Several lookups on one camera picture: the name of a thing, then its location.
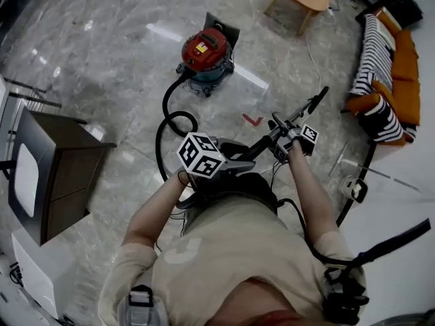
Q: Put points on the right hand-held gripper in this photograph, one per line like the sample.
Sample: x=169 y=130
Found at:
x=309 y=138

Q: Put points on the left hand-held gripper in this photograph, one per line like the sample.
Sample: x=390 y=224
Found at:
x=200 y=155

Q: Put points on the black plastic squeegee head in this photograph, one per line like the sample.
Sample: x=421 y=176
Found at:
x=319 y=98

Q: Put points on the person's right forearm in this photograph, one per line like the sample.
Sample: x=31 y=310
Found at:
x=312 y=189

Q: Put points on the person's left forearm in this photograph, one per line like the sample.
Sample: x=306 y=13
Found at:
x=153 y=209

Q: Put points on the red vacuum cleaner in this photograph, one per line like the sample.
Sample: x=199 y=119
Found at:
x=204 y=51

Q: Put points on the person's black trousers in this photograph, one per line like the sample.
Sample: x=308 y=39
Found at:
x=238 y=189

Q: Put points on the small white device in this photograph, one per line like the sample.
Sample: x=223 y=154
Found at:
x=353 y=189

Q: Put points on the striped cushion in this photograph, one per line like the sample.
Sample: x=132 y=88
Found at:
x=384 y=121

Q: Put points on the dark grey board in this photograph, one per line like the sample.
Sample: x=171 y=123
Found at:
x=224 y=26

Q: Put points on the striped blanket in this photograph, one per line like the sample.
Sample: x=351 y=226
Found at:
x=370 y=56

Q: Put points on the orange sofa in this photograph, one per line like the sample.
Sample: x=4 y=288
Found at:
x=404 y=66

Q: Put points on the brown wooden cabinet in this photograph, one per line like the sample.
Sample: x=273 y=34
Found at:
x=71 y=168

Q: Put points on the metal rack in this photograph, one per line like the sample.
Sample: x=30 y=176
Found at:
x=34 y=100

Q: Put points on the white basin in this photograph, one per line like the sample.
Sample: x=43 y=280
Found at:
x=26 y=182

